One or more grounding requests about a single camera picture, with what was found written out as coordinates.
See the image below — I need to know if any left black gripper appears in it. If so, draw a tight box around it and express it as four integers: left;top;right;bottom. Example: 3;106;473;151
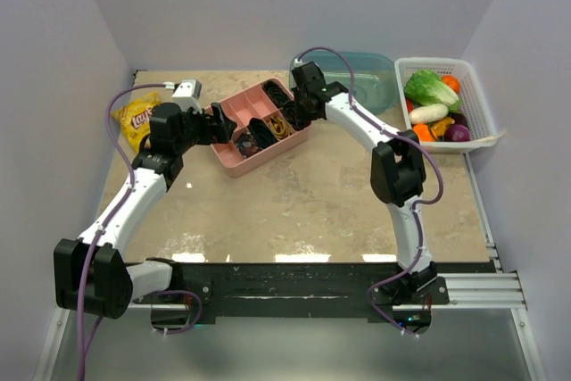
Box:
175;104;236;154

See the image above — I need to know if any pink divided organizer tray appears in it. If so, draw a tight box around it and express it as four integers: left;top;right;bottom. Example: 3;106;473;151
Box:
211;79;310;178

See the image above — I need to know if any dark brown patterned tie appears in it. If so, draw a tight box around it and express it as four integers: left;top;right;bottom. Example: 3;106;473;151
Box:
280;101;299;130

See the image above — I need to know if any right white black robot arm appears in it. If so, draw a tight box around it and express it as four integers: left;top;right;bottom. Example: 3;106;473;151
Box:
291;62;443;303

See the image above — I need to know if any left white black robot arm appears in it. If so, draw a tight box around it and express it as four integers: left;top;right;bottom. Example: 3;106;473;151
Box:
54;103;237;319

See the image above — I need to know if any rolled yellow tie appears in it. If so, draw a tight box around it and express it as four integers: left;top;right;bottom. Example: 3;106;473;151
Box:
267;115;293;141

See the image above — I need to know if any rolled dark patterned tie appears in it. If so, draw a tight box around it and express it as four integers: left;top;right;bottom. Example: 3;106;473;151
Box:
234;131;263;159

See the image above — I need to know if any rolled black tie back right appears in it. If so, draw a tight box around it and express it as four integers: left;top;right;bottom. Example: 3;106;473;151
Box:
262;79;291;109

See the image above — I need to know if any rolled dark blue tie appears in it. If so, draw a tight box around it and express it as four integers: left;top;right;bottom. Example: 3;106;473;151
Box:
248;117;277;149

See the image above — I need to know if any blue transparent plastic bin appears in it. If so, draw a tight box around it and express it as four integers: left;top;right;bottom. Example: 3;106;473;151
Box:
290;50;399;116

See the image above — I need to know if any yellow Lays chips bag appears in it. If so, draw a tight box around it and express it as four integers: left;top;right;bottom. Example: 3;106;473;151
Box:
111;92;161;153

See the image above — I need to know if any white radish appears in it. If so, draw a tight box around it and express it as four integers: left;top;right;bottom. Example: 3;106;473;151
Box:
409;104;449;125

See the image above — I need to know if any orange carrot piece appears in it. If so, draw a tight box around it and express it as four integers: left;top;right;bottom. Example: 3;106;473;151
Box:
412;124;436;143

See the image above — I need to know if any green lettuce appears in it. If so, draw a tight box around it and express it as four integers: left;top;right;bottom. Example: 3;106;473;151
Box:
403;70;461;112

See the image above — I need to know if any orange yellow pepper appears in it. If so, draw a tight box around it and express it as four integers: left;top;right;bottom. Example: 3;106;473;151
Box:
429;117;455;141

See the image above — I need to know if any orange fruit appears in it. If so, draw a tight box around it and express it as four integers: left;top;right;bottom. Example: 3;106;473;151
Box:
442;75;460;94

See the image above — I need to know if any purple onion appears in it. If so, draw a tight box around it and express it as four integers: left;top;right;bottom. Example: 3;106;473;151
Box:
444;124;471;143

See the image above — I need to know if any dark purple eggplant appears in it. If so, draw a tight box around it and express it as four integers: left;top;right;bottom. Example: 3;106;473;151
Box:
449;112;468;128

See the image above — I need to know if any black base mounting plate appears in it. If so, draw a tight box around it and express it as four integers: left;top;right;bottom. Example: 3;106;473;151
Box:
122;260;448;333

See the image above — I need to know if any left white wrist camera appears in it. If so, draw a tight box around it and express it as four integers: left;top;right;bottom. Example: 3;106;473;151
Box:
172;79;202;112

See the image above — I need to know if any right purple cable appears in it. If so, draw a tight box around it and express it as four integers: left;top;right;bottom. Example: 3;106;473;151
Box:
294;46;445;333

